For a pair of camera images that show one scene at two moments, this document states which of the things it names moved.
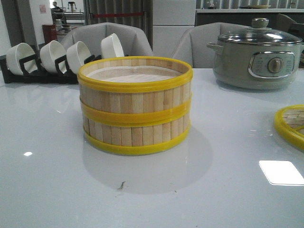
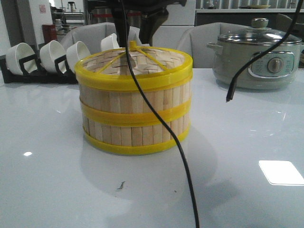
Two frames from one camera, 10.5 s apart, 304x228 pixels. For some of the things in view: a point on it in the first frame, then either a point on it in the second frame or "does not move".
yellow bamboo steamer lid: (289, 121) -> (154, 68)
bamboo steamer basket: (135, 90) does not move
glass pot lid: (260, 34) does not move
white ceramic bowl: (111, 47) does not move
